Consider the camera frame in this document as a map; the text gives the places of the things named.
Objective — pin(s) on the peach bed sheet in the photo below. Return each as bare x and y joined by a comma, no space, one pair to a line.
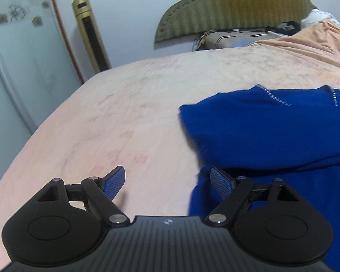
102,119

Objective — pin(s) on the white quilt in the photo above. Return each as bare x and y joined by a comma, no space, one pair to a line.
320,17

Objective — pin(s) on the blue knit sweater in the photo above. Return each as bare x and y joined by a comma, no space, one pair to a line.
266,136

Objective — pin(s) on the frosted glass door with flowers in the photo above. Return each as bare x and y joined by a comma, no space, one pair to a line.
19,48

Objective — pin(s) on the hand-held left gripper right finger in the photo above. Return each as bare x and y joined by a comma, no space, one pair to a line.
221,181

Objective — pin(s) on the brown wooden door frame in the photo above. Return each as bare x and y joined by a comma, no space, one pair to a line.
65,31

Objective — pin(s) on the green padded headboard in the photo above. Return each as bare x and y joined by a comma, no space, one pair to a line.
232,5

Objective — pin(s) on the gold tower fan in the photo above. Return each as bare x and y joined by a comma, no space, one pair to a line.
90,34

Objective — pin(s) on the brown patterned pillow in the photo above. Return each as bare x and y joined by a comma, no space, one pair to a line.
223,39

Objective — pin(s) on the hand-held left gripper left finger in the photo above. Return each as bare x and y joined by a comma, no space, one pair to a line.
114,182

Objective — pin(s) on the black clothing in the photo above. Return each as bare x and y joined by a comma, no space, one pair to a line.
284,26

